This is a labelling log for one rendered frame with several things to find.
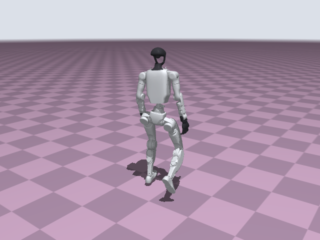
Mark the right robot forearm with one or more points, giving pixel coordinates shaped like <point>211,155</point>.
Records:
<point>181,107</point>

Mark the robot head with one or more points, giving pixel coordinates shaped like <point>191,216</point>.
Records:
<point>157,53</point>

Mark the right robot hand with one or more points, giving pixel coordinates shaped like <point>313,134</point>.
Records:
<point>185,125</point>

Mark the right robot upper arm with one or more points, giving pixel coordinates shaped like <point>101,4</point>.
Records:
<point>174,77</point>

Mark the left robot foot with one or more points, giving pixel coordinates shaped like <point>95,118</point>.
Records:
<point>149,178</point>

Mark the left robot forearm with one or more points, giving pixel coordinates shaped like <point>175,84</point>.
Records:
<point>141,106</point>

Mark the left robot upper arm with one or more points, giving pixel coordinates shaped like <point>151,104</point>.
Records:
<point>141,86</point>

